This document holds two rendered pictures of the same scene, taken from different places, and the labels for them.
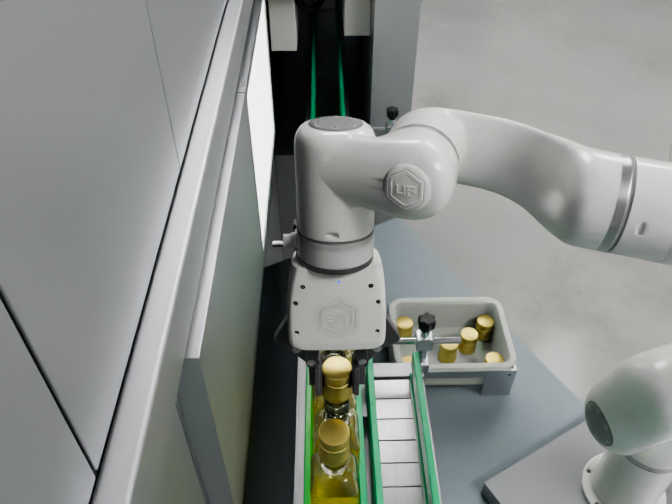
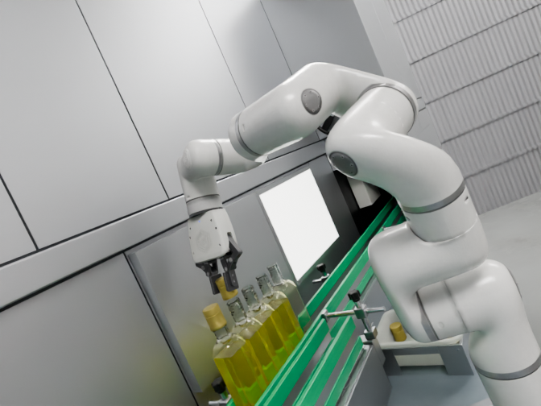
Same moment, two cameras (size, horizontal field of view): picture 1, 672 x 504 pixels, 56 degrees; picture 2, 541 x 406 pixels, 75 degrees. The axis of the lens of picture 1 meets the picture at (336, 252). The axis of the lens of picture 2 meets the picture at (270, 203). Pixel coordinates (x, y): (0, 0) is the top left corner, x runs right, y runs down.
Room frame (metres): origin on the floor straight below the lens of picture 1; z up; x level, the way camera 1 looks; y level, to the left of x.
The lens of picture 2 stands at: (-0.08, -0.57, 1.36)
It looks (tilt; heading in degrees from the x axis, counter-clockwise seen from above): 5 degrees down; 36
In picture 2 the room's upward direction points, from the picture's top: 24 degrees counter-clockwise
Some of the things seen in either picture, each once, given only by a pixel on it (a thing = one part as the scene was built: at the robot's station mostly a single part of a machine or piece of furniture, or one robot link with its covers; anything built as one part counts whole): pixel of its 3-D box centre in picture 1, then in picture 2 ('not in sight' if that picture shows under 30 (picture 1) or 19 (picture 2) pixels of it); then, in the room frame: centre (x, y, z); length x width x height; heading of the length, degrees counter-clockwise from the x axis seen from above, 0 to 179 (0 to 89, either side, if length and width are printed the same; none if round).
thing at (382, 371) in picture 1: (394, 379); (361, 350); (0.65, -0.10, 0.85); 0.09 x 0.04 x 0.07; 91
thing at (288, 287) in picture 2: not in sight; (295, 319); (0.60, 0.01, 0.99); 0.06 x 0.06 x 0.21; 1
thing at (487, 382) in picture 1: (433, 348); (414, 341); (0.77, -0.19, 0.79); 0.27 x 0.17 x 0.08; 91
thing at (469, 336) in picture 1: (467, 340); not in sight; (0.79, -0.26, 0.79); 0.04 x 0.04 x 0.04
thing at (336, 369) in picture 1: (336, 379); (226, 287); (0.42, 0.00, 1.17); 0.04 x 0.04 x 0.04
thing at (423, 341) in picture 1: (408, 343); (353, 315); (0.66, -0.12, 0.95); 0.17 x 0.03 x 0.12; 91
